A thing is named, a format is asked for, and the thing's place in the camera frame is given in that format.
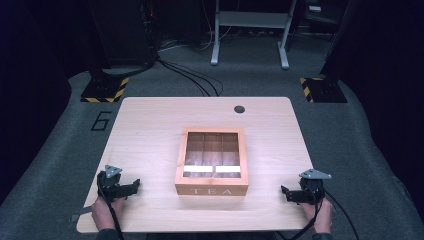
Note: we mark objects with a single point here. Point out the orange wooden tea box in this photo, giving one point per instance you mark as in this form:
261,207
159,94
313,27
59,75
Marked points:
211,185

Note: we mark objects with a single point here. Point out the black equipment cabinet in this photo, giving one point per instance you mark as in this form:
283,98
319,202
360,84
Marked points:
123,30

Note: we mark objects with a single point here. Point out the person's right hand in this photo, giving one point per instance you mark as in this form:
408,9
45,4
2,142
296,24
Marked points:
321,216

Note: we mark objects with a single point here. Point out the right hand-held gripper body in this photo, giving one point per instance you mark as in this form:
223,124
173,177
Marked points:
310,191

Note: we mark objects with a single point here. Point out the person's left hand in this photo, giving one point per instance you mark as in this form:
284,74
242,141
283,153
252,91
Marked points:
103,211

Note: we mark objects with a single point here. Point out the dark curtain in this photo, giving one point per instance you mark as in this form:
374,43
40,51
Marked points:
383,83
30,66

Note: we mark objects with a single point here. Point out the white metal stand frame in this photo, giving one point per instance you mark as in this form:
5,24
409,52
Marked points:
251,19

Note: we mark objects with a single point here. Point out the grey metal bracket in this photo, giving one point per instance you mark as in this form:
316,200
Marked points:
81,214

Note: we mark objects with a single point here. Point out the black hazard-striped stand base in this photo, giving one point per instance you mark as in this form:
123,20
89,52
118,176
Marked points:
103,90
325,90

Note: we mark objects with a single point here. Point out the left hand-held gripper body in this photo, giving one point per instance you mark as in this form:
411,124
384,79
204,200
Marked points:
111,188

